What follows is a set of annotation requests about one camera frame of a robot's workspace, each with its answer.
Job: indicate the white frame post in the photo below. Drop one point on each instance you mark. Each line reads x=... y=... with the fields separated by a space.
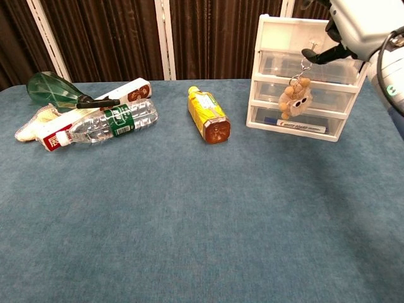
x=286 y=7
x=165 y=41
x=47 y=34

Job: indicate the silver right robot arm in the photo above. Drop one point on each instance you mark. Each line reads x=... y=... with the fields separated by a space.
x=391 y=79

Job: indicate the green spray bottle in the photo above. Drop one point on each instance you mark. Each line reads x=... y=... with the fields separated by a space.
x=47 y=88

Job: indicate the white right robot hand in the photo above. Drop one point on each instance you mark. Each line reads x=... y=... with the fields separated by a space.
x=356 y=22

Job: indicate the white red toothpaste box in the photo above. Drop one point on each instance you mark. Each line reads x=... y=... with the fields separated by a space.
x=124 y=91

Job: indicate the yellow tea bottle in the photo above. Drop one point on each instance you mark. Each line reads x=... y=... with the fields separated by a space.
x=205 y=109

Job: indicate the white plastic drawer unit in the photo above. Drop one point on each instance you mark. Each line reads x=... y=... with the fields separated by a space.
x=274 y=31

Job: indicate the dark brown curtain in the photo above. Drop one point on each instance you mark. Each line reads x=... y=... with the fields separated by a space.
x=110 y=38

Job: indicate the white knitted cloth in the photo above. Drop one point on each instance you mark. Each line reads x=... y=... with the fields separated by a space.
x=26 y=131

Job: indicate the clear green-label water bottle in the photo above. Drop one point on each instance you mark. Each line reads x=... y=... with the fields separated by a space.
x=126 y=121

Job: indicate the blue whiteboard marker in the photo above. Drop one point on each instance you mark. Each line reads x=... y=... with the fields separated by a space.
x=300 y=126

